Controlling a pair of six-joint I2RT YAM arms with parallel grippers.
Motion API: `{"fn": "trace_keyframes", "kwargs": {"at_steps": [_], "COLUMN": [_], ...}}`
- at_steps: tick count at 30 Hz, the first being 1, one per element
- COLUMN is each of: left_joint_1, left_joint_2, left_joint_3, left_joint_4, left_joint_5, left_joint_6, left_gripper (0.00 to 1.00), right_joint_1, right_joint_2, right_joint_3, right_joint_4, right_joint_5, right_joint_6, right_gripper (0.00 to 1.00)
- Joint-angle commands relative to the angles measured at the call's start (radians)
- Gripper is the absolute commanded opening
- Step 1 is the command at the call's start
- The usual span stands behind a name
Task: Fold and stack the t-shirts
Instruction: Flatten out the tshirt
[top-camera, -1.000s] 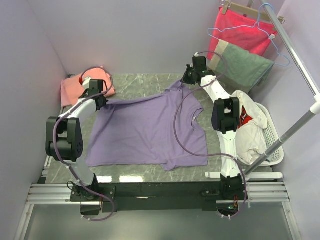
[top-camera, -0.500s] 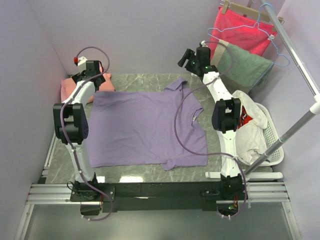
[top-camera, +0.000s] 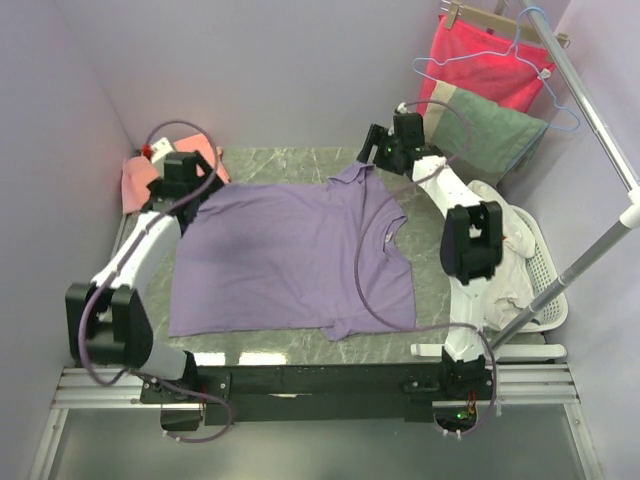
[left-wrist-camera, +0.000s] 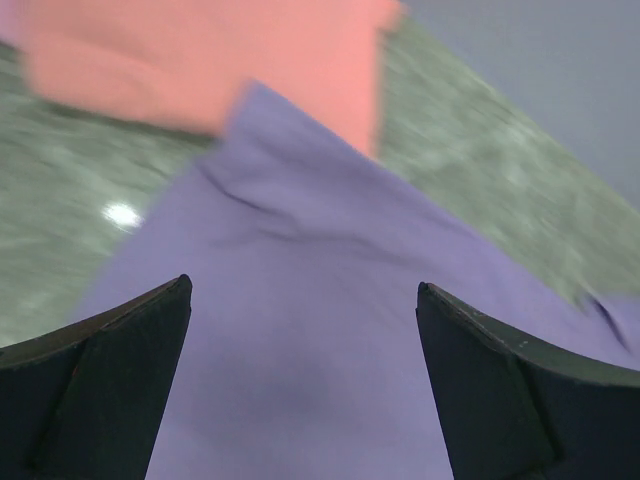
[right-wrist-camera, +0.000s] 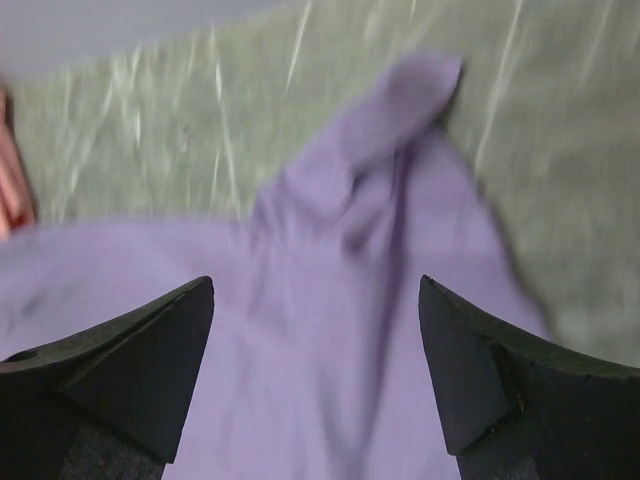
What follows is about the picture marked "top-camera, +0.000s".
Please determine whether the red towel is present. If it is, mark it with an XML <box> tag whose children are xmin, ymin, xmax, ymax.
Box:
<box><xmin>414</xmin><ymin>15</ymin><xmax>555</xmax><ymax>112</ymax></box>

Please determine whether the white t shirt with print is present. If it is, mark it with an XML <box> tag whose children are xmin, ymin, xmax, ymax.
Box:
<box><xmin>468</xmin><ymin>180</ymin><xmax>536</xmax><ymax>330</ymax></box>

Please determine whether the white laundry basket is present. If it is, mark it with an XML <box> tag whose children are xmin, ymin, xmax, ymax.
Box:
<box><xmin>492</xmin><ymin>205</ymin><xmax>570</xmax><ymax>334</ymax></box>

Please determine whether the green and beige towel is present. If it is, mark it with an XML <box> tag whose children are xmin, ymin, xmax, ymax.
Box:
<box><xmin>423</xmin><ymin>81</ymin><xmax>549</xmax><ymax>187</ymax></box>

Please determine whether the wooden clip hanger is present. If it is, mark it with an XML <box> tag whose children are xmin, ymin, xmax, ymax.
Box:
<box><xmin>440</xmin><ymin>1</ymin><xmax>571</xmax><ymax>49</ymax></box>

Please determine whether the blue wire hanger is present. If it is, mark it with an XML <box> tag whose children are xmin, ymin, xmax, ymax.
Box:
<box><xmin>411</xmin><ymin>5</ymin><xmax>581</xmax><ymax>132</ymax></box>

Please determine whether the purple t shirt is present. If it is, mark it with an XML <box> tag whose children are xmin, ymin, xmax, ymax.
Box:
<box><xmin>169</xmin><ymin>162</ymin><xmax>417</xmax><ymax>341</ymax></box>

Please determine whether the folded pink t shirt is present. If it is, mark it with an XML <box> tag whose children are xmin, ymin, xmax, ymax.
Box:
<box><xmin>120</xmin><ymin>134</ymin><xmax>231</xmax><ymax>215</ymax></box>

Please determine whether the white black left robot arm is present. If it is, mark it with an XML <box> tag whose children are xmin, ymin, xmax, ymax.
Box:
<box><xmin>65</xmin><ymin>151</ymin><xmax>225</xmax><ymax>402</ymax></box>

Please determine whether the silver clothes rack pole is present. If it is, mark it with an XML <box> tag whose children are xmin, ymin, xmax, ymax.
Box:
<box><xmin>505</xmin><ymin>1</ymin><xmax>639</xmax><ymax>358</ymax></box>

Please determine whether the black base beam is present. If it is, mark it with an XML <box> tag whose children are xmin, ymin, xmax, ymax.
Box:
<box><xmin>138</xmin><ymin>363</ymin><xmax>501</xmax><ymax>432</ymax></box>

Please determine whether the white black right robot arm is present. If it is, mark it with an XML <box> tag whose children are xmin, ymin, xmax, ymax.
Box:
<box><xmin>357</xmin><ymin>113</ymin><xmax>503</xmax><ymax>399</ymax></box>

